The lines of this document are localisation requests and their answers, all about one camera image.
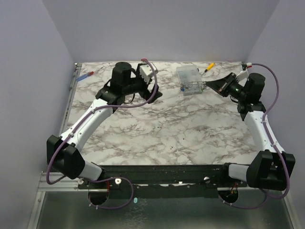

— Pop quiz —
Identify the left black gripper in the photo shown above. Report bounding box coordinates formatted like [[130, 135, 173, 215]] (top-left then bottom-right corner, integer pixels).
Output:
[[123, 64, 163, 103]]

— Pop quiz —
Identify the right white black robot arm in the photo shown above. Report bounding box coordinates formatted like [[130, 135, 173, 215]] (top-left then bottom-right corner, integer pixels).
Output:
[[206, 73, 295, 191]]

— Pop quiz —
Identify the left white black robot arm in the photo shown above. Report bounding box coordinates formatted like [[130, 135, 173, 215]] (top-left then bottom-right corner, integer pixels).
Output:
[[46, 59, 162, 188]]

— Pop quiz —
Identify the clear plastic screw box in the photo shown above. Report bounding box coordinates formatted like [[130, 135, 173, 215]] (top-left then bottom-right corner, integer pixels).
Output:
[[176, 65, 203, 96]]

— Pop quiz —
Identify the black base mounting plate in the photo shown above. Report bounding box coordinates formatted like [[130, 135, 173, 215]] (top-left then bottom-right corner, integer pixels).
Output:
[[78, 164, 247, 199]]

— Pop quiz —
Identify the yellow handled screwdriver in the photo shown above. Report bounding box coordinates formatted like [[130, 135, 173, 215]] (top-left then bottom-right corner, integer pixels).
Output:
[[202, 63, 214, 75]]

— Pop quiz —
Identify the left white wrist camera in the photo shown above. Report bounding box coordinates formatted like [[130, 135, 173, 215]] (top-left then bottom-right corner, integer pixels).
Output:
[[139, 63, 158, 85]]

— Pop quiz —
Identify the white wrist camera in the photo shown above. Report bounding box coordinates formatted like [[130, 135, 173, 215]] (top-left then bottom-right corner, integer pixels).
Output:
[[139, 63, 158, 85], [236, 62, 253, 82]]

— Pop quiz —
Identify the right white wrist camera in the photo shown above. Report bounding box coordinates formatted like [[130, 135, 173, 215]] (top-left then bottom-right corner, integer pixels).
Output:
[[236, 62, 253, 82]]

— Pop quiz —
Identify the blue red handled screwdriver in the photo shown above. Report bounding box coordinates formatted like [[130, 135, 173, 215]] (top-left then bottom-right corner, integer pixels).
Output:
[[76, 67, 103, 82]]

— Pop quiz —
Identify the aluminium left side rail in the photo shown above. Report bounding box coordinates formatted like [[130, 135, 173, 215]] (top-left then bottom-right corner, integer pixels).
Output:
[[60, 62, 82, 133]]

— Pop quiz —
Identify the aluminium rail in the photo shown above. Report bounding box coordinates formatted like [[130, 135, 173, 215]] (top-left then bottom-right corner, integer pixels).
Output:
[[38, 172, 79, 192], [60, 62, 82, 133]]

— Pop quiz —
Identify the aluminium front rail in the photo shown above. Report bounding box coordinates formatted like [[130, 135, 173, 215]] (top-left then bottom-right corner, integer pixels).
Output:
[[38, 172, 79, 192]]

